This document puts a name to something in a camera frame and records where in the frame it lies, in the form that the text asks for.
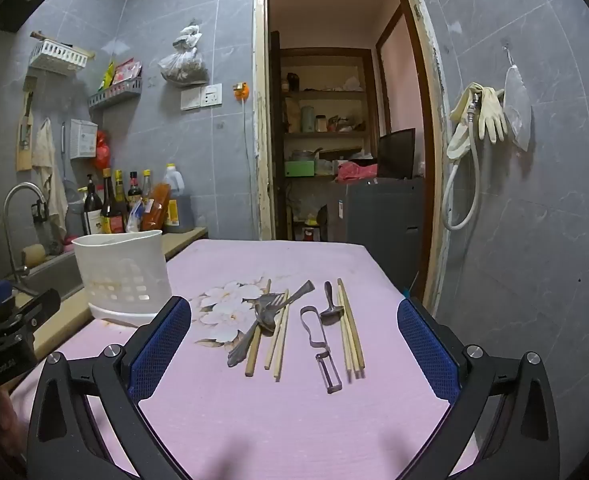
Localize hanging clear bag of dried goods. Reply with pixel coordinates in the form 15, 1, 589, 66
158, 21, 209, 86

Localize white plastic utensil holder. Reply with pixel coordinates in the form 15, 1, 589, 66
72, 230, 174, 328

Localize pale wooden door frame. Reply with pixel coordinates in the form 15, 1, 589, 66
252, 0, 451, 306

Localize short silver metal spoon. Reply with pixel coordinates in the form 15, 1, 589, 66
319, 281, 346, 326

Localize beige sponge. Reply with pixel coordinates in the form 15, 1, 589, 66
21, 243, 48, 267

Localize grey wall rack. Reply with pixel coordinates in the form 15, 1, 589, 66
88, 77, 144, 110

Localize yellow cap sauce bottle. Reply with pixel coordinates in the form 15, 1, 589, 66
114, 170, 128, 211

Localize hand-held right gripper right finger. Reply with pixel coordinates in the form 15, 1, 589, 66
397, 297, 561, 480

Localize dark bottle with white label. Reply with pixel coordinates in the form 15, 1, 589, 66
83, 175, 104, 236

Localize white hose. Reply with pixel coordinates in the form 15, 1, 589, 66
441, 92, 482, 232

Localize orange food packet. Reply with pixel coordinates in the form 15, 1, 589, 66
142, 183, 172, 232

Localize beige hanging towel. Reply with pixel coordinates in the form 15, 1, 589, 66
32, 119, 69, 233

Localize thick wooden chopstick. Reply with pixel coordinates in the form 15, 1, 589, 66
245, 279, 272, 377

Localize green box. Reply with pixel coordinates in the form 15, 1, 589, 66
284, 160, 316, 178

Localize person's left hand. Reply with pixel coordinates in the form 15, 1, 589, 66
0, 390, 25, 448

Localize blue white plastic bag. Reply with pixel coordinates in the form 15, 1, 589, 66
125, 199, 146, 234

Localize metal kitchen faucet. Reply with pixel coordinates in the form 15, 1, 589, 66
3, 182, 50, 281

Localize pink floral table cloth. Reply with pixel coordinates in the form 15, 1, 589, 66
9, 238, 481, 480

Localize white plastic wall basket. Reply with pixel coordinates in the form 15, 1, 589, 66
29, 40, 89, 77

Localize long silver metal spoon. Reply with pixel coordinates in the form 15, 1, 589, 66
254, 280, 316, 333

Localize pink red cloth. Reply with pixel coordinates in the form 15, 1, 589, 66
335, 161, 379, 184

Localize large soy sauce bottle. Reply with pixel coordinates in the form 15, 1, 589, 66
100, 168, 126, 235

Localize wooden wall knife holder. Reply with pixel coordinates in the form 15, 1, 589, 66
16, 76, 38, 172

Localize metal vegetable peeler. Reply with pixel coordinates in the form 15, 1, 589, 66
299, 306, 343, 394

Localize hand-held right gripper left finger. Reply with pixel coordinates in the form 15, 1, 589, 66
27, 296, 192, 480

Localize white wall box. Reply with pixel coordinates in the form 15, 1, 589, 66
70, 119, 98, 161

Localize brown paper bag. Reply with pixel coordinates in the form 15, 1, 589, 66
285, 97, 301, 134

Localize silver metal fork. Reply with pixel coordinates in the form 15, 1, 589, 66
227, 294, 288, 368

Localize plastic oil jug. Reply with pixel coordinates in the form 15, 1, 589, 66
162, 162, 196, 234

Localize grey cabinet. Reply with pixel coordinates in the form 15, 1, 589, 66
327, 177, 426, 297

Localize dark wooden door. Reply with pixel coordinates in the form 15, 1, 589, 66
269, 30, 290, 241

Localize hanging clear plastic bag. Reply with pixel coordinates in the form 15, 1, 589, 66
503, 46, 532, 152

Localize cream rubber glove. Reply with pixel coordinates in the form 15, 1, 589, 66
447, 81, 482, 161
478, 87, 509, 144

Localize brown wooden shelf unit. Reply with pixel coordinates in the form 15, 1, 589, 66
279, 47, 377, 181

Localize black monitor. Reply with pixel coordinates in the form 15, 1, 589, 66
377, 128, 417, 180

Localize red plastic bag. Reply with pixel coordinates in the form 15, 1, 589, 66
96, 131, 111, 170

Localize red snack packet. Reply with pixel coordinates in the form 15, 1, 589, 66
113, 60, 142, 86

